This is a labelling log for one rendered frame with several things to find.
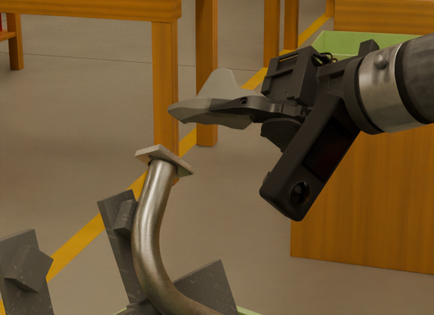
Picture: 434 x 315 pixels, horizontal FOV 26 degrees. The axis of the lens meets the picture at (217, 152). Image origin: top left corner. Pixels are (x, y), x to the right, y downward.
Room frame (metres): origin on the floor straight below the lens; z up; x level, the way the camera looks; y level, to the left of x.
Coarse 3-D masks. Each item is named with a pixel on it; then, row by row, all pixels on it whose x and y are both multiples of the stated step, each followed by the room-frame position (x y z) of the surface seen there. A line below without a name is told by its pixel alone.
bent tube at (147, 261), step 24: (168, 168) 0.96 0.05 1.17; (192, 168) 0.97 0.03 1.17; (144, 192) 0.93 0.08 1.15; (168, 192) 0.94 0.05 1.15; (144, 216) 0.91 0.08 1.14; (144, 240) 0.90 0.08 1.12; (144, 264) 0.88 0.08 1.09; (144, 288) 0.88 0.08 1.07; (168, 288) 0.88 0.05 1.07; (168, 312) 0.88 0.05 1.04; (192, 312) 0.89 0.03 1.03; (216, 312) 0.92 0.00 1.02
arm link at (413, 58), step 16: (400, 48) 0.78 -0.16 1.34; (416, 48) 0.77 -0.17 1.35; (432, 48) 0.76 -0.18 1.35; (400, 64) 0.77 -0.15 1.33; (416, 64) 0.76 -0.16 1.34; (432, 64) 0.75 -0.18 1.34; (400, 80) 0.76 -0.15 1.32; (416, 80) 0.75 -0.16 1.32; (432, 80) 0.74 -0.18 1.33; (416, 96) 0.75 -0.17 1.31; (432, 96) 0.75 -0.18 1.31; (416, 112) 0.76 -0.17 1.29; (432, 112) 0.75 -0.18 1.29
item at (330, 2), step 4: (328, 0) 8.18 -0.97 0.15; (332, 0) 8.17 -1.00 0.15; (328, 4) 8.18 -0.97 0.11; (332, 4) 8.17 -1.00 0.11; (328, 8) 8.18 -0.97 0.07; (332, 8) 8.17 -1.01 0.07; (328, 12) 8.18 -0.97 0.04; (332, 12) 8.17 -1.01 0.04; (328, 16) 8.18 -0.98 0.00; (332, 16) 8.17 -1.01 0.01
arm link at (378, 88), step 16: (384, 48) 0.81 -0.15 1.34; (368, 64) 0.80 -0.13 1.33; (384, 64) 0.78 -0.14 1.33; (368, 80) 0.79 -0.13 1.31; (384, 80) 0.77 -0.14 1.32; (368, 96) 0.78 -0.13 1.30; (384, 96) 0.77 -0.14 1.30; (400, 96) 0.84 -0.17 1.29; (368, 112) 0.78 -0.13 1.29; (384, 112) 0.77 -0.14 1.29; (400, 112) 0.77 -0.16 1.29; (384, 128) 0.79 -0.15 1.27; (400, 128) 0.78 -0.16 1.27
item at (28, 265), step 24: (0, 240) 0.80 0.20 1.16; (24, 240) 0.81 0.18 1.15; (0, 264) 0.79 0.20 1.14; (24, 264) 0.78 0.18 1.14; (48, 264) 0.80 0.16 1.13; (0, 288) 0.79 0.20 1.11; (24, 288) 0.79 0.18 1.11; (24, 312) 0.79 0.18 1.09; (48, 312) 0.80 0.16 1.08; (120, 312) 0.87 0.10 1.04
